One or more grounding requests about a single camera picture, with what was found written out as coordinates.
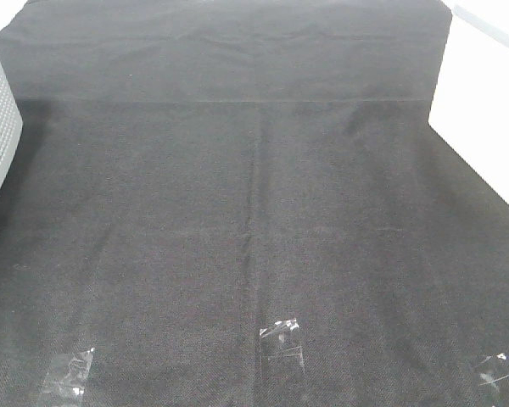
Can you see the clear tape strip middle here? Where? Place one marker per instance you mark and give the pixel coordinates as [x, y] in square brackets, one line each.
[282, 364]

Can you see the black fabric table cloth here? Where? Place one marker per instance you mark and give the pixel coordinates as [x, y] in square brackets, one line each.
[192, 171]

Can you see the clear tape strip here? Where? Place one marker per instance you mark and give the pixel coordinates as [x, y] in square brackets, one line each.
[282, 364]
[491, 372]
[65, 382]

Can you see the clear tape strip left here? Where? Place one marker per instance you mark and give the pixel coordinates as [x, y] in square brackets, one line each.
[65, 382]

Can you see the clear tape strip right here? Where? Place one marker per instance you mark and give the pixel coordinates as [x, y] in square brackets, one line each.
[491, 372]

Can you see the cream plastic storage box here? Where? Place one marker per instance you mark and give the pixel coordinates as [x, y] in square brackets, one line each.
[470, 106]

